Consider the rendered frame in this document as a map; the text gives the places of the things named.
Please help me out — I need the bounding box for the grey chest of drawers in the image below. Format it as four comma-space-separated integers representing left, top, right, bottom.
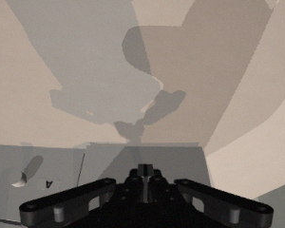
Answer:
0, 144, 211, 228

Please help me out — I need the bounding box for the grey drawer front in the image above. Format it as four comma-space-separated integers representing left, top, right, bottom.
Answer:
0, 148, 85, 226
78, 145, 210, 186

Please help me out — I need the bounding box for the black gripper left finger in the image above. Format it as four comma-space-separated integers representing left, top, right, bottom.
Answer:
19, 164, 146, 228

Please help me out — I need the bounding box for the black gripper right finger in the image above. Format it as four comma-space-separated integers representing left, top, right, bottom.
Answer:
145, 164, 274, 228

